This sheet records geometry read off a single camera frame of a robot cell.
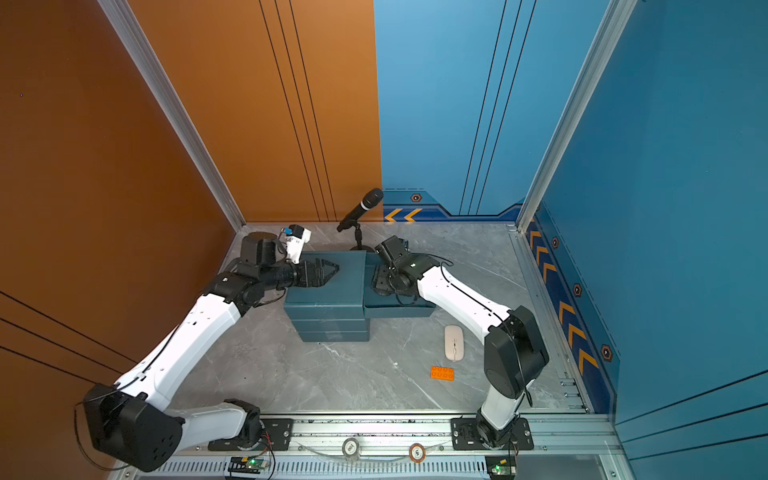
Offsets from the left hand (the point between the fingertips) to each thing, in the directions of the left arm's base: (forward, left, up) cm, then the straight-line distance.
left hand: (329, 263), depth 77 cm
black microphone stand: (+21, -5, -14) cm, 26 cm away
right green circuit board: (-40, -43, -27) cm, 65 cm away
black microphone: (+18, -9, +5) cm, 21 cm away
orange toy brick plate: (-20, -31, -25) cm, 44 cm away
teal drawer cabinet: (-11, -2, -6) cm, 13 cm away
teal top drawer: (-10, -12, -5) cm, 16 cm away
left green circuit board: (-41, +18, -26) cm, 52 cm away
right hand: (+2, -14, -11) cm, 18 cm away
